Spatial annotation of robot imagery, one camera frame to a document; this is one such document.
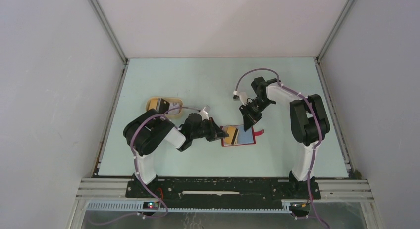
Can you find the aluminium frame rail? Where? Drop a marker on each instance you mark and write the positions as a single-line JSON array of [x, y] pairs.
[[331, 190]]

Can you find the left controller board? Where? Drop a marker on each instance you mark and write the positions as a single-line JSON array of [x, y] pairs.
[[151, 205]]

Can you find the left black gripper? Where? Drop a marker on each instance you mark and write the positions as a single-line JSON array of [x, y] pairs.
[[215, 132]]

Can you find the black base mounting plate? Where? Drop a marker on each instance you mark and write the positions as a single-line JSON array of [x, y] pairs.
[[235, 193]]

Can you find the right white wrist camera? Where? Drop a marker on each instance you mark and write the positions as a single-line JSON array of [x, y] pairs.
[[240, 96]]

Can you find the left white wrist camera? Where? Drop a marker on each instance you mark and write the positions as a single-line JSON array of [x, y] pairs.
[[204, 112]]

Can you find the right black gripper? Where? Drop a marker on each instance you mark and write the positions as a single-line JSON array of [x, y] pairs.
[[249, 118]]

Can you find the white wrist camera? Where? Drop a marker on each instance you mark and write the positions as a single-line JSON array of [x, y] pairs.
[[240, 96], [204, 112]]

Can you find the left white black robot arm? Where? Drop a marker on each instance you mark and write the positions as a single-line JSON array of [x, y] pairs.
[[144, 134]]

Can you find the beige oval tray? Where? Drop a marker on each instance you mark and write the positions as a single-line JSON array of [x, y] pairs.
[[171, 100]]

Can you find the white cable duct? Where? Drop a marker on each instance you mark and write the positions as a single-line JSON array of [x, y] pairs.
[[138, 206]]

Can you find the right controller board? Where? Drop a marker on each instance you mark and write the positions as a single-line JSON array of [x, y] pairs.
[[300, 206]]

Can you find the controller board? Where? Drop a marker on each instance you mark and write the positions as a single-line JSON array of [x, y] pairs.
[[151, 205], [300, 206]]

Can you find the red leather card holder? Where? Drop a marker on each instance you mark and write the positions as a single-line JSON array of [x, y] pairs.
[[245, 138]]

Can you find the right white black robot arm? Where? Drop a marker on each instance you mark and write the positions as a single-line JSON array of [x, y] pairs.
[[308, 119]]

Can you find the white grey credit card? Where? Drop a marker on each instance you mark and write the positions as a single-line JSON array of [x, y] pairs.
[[175, 109]]

